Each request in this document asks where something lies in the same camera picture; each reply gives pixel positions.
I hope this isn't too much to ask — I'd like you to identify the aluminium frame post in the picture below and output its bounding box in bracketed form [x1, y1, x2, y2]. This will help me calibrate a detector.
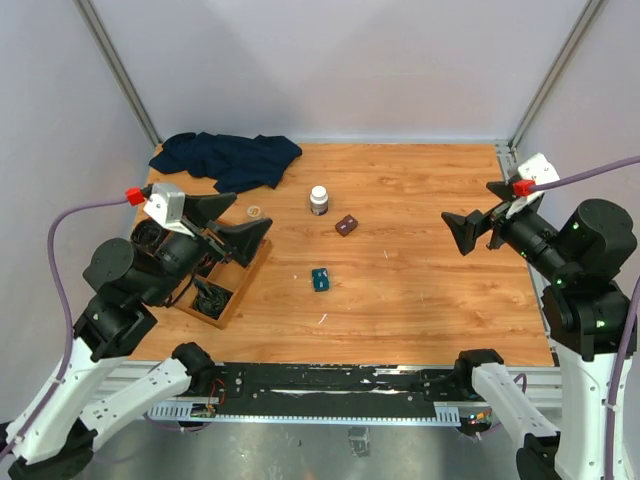
[73, 0, 161, 145]
[507, 0, 607, 152]

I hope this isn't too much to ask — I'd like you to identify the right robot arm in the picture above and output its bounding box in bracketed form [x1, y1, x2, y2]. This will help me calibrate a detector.
[442, 181, 639, 479]

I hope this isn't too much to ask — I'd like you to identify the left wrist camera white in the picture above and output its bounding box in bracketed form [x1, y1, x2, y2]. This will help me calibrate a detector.
[143, 183, 192, 236]

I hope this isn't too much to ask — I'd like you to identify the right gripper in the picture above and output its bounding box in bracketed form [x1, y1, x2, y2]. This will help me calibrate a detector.
[441, 178, 574, 279]

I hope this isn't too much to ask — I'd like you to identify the clear jar of yellow pills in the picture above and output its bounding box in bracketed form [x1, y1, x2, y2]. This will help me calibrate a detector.
[246, 205, 263, 221]

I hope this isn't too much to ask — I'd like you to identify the wooden compartment tray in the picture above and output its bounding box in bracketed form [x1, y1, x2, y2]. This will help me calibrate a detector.
[130, 217, 273, 330]

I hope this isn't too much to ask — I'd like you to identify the white pill bottle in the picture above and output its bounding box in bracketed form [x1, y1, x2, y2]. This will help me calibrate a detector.
[309, 185, 329, 216]

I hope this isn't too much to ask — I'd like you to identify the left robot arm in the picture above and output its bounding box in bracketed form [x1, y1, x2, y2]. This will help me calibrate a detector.
[1, 183, 272, 479]

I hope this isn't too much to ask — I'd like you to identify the left aluminium frame post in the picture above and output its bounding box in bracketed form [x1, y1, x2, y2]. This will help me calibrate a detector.
[73, 0, 161, 145]

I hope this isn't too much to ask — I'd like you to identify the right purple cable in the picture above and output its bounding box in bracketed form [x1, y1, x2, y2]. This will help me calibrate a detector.
[512, 154, 640, 480]

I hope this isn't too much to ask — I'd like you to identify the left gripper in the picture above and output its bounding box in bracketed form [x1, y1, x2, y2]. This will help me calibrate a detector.
[143, 193, 274, 305]

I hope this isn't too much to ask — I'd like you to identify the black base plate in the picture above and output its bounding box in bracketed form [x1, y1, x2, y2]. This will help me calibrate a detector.
[154, 362, 516, 421]

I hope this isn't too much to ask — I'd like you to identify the right aluminium frame post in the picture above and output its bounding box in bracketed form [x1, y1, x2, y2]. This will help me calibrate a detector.
[507, 0, 607, 152]

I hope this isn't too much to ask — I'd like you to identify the teal pill box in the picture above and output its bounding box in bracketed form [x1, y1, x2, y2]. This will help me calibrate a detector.
[311, 267, 330, 292]

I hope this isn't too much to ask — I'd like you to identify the brown pill box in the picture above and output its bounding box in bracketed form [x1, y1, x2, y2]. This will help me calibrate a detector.
[335, 214, 358, 237]

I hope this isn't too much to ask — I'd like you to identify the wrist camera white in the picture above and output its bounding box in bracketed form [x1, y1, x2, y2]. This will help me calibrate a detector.
[143, 183, 192, 236]
[506, 153, 560, 219]

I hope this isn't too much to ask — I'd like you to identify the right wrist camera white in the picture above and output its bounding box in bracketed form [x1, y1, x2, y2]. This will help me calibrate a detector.
[506, 153, 560, 219]

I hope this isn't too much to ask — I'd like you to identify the dark blue cloth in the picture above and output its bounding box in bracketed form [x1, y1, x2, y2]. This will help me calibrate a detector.
[149, 132, 303, 193]

